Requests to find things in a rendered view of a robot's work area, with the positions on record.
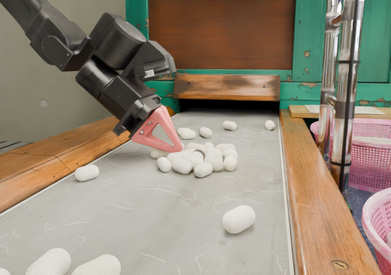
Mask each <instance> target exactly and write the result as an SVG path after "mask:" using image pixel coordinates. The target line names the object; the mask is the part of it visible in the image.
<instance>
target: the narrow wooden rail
mask: <svg viewBox="0 0 391 275"><path fill-rule="evenodd" d="M279 125H280V137H281V143H282V155H283V167H284V173H285V184H286V196H287V208H288V214H289V226H290V238H291V244H292V256H293V267H294V275H382V273H381V271H380V269H379V267H378V265H377V263H376V261H375V259H374V257H373V255H372V253H371V251H370V250H369V248H368V245H367V243H366V242H365V239H364V238H363V236H362V234H361V233H360V231H359V229H358V227H357V225H356V223H355V221H354V218H353V216H352V214H351V212H350V210H349V208H348V206H347V204H346V202H345V200H344V198H343V196H342V194H341V192H340V190H339V188H338V186H337V184H336V182H335V181H334V179H333V177H332V175H331V174H330V172H329V170H328V167H327V165H326V163H325V161H324V159H323V157H322V155H321V153H320V151H319V149H318V147H317V145H316V143H315V141H314V139H313V137H312V135H311V133H310V131H309V129H308V127H307V125H306V123H305V121H304V119H303V118H301V117H291V115H290V112H289V110H288V109H279Z"/></svg>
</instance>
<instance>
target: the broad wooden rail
mask: <svg viewBox="0 0 391 275"><path fill-rule="evenodd" d="M165 107H166V108H167V111H168V113H169V116H170V117H172V116H174V115H176V112H175V111H174V110H173V109H172V108H171V107H170V106H165ZM118 123H119V120H118V119H117V118H116V117H115V116H114V115H112V116H109V117H106V118H104V119H101V120H97V121H95V122H92V123H89V124H86V125H83V126H80V127H78V128H74V129H72V130H69V131H66V132H64V133H60V134H57V135H54V136H52V137H49V138H46V139H43V140H41V141H37V142H34V143H32V144H28V145H26V146H23V147H20V148H17V149H14V150H12V151H9V152H5V153H2V154H0V214H1V213H3V212H5V211H6V210H8V209H10V208H12V207H14V206H15V205H17V204H19V203H21V202H23V201H24V200H26V199H27V198H29V197H31V196H33V195H35V194H36V193H38V192H40V191H42V190H44V189H45V188H47V187H49V186H50V185H52V184H54V183H56V182H58V181H59V180H61V179H63V178H65V177H66V176H68V175H70V174H72V173H74V172H75V171H76V170H77V169H78V168H80V167H83V166H86V165H88V164H89V163H91V162H93V161H95V160H97V159H98V158H100V157H102V156H104V155H105V154H107V153H109V152H110V151H113V150H114V149H116V148H118V147H119V146H121V145H123V144H125V143H127V142H128V141H130V140H131V139H130V138H129V137H128V136H129V135H130V134H131V133H130V132H129V131H125V132H123V133H121V135H120V136H119V137H118V136H117V135H116V134H115V133H114V132H113V131H112V130H113V129H114V128H115V126H116V125H117V124H118Z"/></svg>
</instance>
